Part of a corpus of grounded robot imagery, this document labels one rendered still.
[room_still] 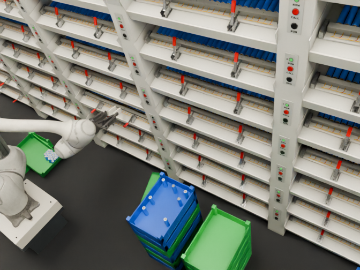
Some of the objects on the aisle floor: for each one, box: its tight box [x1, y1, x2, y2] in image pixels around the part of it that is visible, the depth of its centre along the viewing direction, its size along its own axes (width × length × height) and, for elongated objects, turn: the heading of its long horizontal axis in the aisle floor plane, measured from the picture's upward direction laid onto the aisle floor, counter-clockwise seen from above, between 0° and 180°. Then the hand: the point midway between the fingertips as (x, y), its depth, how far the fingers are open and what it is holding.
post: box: [268, 0, 328, 236], centre depth 135 cm, size 20×9×171 cm, turn 154°
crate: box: [147, 252, 184, 270], centre depth 197 cm, size 30×20×8 cm
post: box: [106, 0, 184, 184], centre depth 168 cm, size 20×9×171 cm, turn 154°
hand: (114, 111), depth 195 cm, fingers open, 3 cm apart
